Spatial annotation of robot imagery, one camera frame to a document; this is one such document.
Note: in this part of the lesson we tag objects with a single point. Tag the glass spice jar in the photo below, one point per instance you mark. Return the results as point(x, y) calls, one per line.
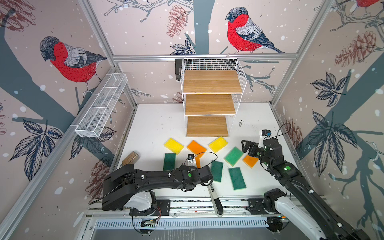
point(132, 158)

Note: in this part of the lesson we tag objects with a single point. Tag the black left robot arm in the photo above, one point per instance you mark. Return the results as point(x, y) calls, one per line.
point(121, 185)

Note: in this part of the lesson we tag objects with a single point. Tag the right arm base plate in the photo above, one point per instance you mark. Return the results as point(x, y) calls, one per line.
point(256, 206)

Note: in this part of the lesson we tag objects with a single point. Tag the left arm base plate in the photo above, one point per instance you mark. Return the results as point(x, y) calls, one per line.
point(158, 208)

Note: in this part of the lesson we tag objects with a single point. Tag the orange sponge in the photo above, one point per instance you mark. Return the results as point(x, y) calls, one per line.
point(198, 163)
point(197, 149)
point(250, 161)

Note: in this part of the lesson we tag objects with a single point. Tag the light green sponge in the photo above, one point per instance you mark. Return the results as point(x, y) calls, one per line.
point(233, 156)

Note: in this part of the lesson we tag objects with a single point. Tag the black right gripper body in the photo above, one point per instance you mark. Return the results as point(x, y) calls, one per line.
point(259, 155)

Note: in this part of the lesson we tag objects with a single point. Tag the white wire wooden shelf unit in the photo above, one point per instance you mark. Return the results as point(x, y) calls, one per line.
point(212, 90)

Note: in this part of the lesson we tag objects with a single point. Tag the yellow sponge left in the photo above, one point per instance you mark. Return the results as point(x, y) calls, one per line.
point(174, 146)

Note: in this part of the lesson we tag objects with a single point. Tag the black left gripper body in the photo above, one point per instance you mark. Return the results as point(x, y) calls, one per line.
point(207, 182)

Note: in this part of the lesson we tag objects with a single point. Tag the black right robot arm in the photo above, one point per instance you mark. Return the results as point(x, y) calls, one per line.
point(315, 219)

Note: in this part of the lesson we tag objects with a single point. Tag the yellow sponge right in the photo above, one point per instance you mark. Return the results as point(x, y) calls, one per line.
point(218, 144)

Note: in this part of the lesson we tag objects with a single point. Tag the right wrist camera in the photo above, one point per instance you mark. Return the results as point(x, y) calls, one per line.
point(263, 134)

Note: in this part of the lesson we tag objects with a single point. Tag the yellow sponge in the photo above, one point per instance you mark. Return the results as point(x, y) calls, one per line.
point(218, 144)
point(174, 146)

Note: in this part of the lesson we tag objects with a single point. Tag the dark green sponge left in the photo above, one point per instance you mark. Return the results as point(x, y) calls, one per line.
point(169, 161)

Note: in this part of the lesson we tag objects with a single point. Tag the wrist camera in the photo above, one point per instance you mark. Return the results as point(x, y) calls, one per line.
point(190, 159)
point(263, 134)

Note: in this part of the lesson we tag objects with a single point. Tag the dark green sponge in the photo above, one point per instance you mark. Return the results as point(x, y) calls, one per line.
point(237, 179)
point(169, 161)
point(217, 171)

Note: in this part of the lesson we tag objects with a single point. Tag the dark green sponge middle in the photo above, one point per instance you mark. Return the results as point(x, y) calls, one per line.
point(217, 171)

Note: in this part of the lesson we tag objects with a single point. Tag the white wire wall basket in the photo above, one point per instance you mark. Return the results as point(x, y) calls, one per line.
point(98, 114)

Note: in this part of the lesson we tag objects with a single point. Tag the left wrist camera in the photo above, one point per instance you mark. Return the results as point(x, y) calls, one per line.
point(190, 159)

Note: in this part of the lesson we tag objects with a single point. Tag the dark green sponge right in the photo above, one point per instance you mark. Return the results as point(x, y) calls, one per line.
point(237, 179)

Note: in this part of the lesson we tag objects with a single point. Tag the white black handheld scanner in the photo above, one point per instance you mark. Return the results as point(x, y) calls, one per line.
point(219, 210)

